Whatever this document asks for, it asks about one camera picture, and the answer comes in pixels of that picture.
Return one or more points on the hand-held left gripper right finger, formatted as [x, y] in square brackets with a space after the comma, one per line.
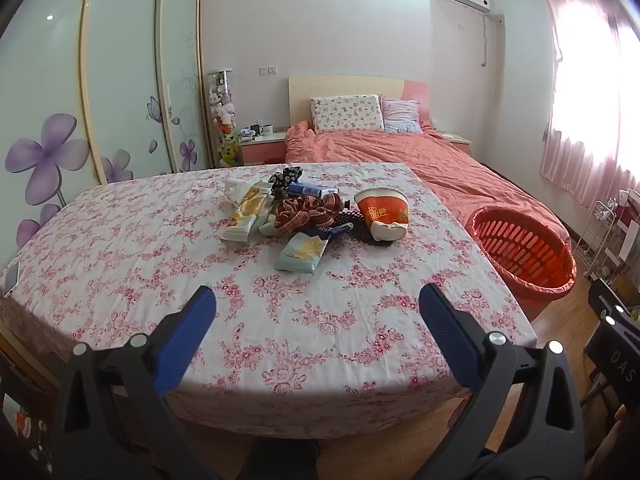
[450, 340]

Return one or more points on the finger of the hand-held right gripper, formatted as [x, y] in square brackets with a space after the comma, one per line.
[612, 305]

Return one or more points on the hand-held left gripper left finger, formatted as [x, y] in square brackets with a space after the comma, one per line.
[182, 340]

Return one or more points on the red plastic basket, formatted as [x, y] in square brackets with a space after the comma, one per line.
[520, 250]

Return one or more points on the yellow white snack packet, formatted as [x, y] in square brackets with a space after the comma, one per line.
[247, 215]

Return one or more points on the red white noodle cup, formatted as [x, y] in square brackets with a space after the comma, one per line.
[382, 212]

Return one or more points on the green white snack packet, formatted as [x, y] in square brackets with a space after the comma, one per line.
[267, 220]

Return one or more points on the black studded mat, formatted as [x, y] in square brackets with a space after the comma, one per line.
[357, 225]

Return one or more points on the light blue snack packet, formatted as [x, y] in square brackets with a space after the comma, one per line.
[302, 252]

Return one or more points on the white plastic bag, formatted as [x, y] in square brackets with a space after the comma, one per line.
[237, 190]

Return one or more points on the red plaid scrunchie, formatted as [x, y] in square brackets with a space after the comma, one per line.
[292, 215]

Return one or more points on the brown scrunchie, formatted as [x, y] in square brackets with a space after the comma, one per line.
[327, 210]

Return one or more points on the dark floral scrunchie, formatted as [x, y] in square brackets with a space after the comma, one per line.
[286, 175]

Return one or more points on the blue box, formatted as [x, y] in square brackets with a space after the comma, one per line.
[312, 190]

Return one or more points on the pink floral tablecloth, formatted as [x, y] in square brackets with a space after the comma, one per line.
[150, 260]

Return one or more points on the pink curtain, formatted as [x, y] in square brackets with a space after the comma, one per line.
[590, 160]

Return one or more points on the salmon duvet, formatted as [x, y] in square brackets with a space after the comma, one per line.
[425, 165]

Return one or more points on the smartphone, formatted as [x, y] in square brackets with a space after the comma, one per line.
[11, 279]

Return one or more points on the pink nightstand with mugs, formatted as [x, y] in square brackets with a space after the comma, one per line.
[260, 150]

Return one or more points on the white mug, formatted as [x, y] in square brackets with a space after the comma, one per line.
[266, 130]

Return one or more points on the plush toy display column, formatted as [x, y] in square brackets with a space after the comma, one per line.
[223, 115]

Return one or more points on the pink striped pillow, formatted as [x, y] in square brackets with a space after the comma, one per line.
[401, 116]

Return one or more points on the floral pillow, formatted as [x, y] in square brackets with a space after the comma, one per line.
[347, 114]

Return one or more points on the flower print sliding wardrobe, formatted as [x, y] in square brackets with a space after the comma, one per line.
[125, 85]

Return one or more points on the bed headboard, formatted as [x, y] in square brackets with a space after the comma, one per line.
[345, 87]

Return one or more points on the air conditioner pipe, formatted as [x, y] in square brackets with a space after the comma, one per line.
[485, 40]

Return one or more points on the wall switch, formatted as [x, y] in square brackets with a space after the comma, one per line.
[268, 69]

